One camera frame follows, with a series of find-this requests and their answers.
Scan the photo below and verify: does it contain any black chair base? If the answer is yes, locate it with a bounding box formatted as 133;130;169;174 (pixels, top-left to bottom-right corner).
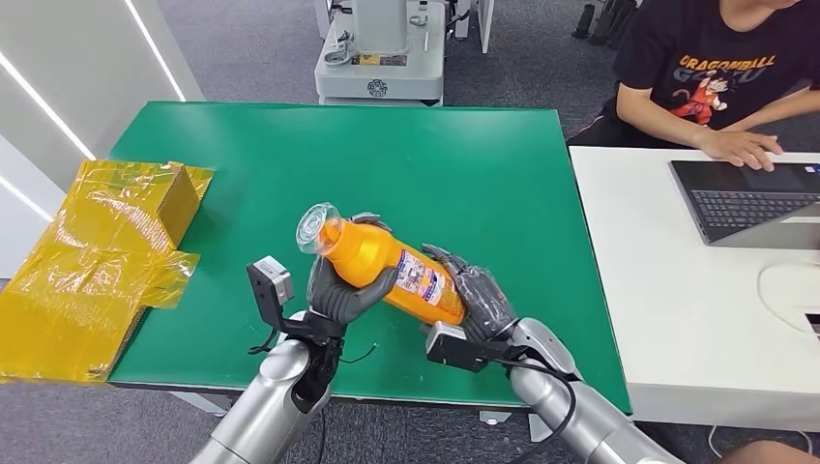
571;0;642;50

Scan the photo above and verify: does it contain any white desk cable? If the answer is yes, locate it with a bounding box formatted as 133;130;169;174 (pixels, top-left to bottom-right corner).
756;258;820;338

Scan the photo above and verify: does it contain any person's right hand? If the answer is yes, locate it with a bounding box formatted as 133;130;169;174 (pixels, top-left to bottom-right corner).
694;128;785;173

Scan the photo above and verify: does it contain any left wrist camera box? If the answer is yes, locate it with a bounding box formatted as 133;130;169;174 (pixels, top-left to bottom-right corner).
246;255;297;335

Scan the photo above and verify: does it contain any white table leg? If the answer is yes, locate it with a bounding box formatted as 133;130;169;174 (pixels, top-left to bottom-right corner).
167;391;233;419

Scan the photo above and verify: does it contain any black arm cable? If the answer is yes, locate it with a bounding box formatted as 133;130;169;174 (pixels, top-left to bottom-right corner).
248;325;284;358
491;357;579;464

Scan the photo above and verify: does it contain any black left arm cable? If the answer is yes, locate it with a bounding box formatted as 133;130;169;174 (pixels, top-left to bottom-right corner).
248;325;284;358

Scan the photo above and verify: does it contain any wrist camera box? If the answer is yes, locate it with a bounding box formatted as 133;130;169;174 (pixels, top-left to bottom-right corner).
246;255;297;335
425;320;515;375

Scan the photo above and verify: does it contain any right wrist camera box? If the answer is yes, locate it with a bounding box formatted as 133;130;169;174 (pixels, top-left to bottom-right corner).
425;320;515;375

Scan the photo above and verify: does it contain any white wall light strip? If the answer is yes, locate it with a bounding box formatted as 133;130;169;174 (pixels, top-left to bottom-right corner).
0;50;98;162
0;172;54;223
123;0;188;103

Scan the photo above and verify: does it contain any dark grey laptop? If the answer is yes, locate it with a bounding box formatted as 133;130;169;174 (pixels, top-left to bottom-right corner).
667;159;820;251

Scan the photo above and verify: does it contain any white furniture panel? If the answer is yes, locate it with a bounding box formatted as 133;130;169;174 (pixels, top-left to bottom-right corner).
456;0;496;56

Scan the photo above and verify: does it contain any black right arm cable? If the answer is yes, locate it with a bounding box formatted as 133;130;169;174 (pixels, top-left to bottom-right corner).
491;357;579;464

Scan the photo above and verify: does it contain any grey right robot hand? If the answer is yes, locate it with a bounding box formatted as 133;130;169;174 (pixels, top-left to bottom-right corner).
421;243;519;344

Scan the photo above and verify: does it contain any person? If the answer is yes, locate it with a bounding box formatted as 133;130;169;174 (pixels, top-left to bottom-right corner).
566;0;820;173

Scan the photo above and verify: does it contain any person's leg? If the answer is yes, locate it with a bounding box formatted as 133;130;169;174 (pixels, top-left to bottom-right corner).
717;440;820;464

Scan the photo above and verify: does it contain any yellow taped cardboard box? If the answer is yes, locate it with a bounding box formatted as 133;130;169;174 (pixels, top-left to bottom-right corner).
0;159;216;386

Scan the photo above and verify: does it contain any orange juice bottle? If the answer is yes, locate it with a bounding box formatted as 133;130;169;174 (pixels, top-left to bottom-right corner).
295;202;468;327

